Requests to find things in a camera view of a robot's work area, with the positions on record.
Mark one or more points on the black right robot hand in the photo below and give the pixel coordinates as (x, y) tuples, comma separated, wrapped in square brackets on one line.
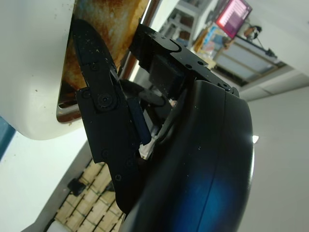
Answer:
[(193, 157)]

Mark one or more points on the browned toast slice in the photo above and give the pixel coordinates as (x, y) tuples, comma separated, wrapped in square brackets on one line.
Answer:
[(113, 21)]

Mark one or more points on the cream two-slot toaster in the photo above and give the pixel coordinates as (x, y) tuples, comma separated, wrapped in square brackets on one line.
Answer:
[(36, 53)]

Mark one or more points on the wooden crate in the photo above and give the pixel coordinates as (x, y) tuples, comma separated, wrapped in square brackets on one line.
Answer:
[(84, 205)]

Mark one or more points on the pink screen monitor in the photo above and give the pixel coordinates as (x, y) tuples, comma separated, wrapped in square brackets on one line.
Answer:
[(231, 17)]

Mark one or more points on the blue plastic tray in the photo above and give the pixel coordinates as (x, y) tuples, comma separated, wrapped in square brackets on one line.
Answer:
[(4, 130)]

